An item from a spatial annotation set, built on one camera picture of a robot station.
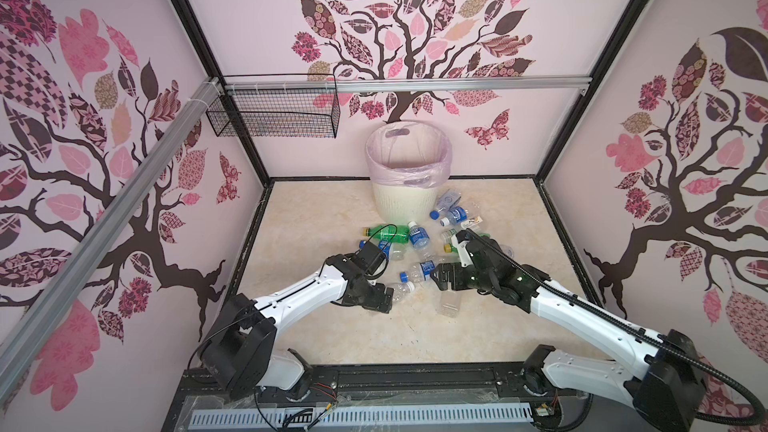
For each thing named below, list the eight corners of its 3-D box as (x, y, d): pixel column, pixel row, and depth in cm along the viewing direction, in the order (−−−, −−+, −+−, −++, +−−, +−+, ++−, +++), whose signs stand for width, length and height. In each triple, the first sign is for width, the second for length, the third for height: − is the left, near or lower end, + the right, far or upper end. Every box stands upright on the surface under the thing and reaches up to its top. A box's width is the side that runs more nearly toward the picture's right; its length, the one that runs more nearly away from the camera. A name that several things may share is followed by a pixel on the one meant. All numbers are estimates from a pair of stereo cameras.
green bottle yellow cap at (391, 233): (363, 244, 102) (362, 235, 98) (364, 233, 105) (362, 224, 101) (409, 244, 102) (409, 235, 98) (408, 233, 105) (409, 224, 101)
